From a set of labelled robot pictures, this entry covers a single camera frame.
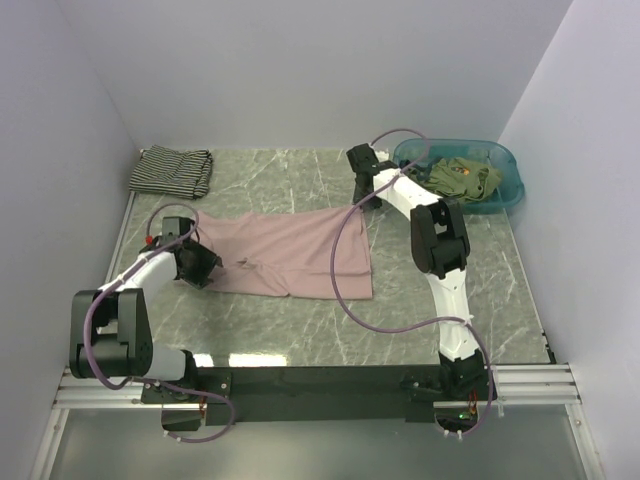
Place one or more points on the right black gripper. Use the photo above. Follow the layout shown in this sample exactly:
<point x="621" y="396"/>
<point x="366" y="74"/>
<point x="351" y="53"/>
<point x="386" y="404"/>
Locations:
<point x="373" y="204"/>

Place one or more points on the teal plastic basket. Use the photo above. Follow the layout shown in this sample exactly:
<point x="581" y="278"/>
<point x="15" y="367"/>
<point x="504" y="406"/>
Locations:
<point x="507" y="195"/>

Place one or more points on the olive green tank top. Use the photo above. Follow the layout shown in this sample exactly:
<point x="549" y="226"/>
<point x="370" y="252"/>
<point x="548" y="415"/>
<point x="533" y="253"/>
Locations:
<point x="466" y="180"/>

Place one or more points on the pink tank top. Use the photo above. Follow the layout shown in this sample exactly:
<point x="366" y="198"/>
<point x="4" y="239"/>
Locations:
<point x="282" y="255"/>

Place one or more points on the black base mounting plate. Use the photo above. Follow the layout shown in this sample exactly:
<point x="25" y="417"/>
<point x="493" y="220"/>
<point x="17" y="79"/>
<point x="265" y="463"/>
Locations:
<point x="325" y="393"/>

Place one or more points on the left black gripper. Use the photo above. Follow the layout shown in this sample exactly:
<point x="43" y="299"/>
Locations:
<point x="208" y="260"/>

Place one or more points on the striped folded tank top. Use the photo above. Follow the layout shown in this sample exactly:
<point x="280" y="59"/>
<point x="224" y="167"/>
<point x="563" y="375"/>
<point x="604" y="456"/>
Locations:
<point x="164" y="171"/>

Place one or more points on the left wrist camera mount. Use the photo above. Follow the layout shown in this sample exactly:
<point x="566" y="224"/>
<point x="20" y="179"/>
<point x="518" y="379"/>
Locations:
<point x="174" y="230"/>

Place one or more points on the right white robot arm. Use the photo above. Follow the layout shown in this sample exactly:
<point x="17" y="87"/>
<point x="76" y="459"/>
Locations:
<point x="440" y="248"/>

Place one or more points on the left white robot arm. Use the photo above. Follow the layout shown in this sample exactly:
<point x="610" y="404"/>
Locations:
<point x="110" y="328"/>

